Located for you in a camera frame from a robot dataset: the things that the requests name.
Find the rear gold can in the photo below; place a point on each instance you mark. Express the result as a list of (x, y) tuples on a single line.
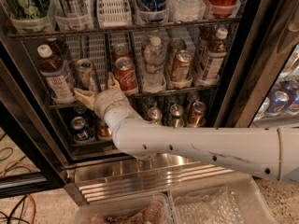
[(173, 47)]

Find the green can top shelf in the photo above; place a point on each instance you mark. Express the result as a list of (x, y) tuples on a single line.
[(26, 0)]

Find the gold can bottom shelf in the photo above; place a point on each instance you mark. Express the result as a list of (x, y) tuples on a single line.
[(103, 131)]

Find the front red coca-cola can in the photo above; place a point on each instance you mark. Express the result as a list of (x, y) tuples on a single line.
[(124, 72)]

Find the clear plastic bin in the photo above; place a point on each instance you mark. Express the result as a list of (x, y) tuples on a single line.
[(231, 198), (139, 209)]

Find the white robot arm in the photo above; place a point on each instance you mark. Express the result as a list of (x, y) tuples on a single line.
[(265, 153)]

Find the clear water bottle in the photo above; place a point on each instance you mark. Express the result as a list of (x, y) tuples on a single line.
[(154, 57)]

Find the silver can bottom shelf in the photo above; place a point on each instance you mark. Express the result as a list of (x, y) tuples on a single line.
[(155, 115)]

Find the left clear plastic bin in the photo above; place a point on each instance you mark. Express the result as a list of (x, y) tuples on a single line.
[(139, 209)]

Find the right clear plastic bin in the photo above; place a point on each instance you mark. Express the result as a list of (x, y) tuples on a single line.
[(231, 198)]

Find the pepsi can right fridge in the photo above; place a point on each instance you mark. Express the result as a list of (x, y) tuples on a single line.
[(277, 100)]

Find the blue pepsi can bottom shelf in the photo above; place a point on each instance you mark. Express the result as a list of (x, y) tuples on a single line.
[(81, 129)]

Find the front right tea bottle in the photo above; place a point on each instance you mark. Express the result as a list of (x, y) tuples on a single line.
[(213, 55)]

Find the green can bottom shelf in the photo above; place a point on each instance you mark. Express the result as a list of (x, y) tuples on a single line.
[(175, 117)]

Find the rear red coca-cola can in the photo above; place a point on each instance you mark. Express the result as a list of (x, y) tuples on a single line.
[(121, 50)]

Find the silver can top shelf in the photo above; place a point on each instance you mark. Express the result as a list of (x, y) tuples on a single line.
[(74, 8)]

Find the front left tea bottle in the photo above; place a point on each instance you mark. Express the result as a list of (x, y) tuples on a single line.
[(57, 76)]

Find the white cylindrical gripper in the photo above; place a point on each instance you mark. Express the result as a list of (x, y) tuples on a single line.
[(107, 101)]

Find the steel fridge base grille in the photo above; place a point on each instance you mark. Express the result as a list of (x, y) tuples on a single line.
[(95, 181)]

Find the silver can shelf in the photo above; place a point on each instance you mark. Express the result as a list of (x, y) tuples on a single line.
[(74, 8), (155, 115)]

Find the green can shelf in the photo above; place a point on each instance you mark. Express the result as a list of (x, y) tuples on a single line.
[(26, 0), (175, 117)]

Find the tea bottle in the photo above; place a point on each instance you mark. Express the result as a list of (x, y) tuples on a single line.
[(213, 55), (57, 76)]

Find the gold can bottom right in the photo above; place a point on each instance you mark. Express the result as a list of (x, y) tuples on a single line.
[(196, 114)]

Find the silver redbull can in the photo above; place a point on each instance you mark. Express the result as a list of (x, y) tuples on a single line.
[(87, 75)]

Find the open fridge door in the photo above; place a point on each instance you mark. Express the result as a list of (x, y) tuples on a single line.
[(23, 119)]

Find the front gold can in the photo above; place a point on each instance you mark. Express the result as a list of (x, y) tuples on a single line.
[(181, 66)]

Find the empty white basket top shelf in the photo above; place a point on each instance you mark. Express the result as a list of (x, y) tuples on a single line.
[(113, 13)]

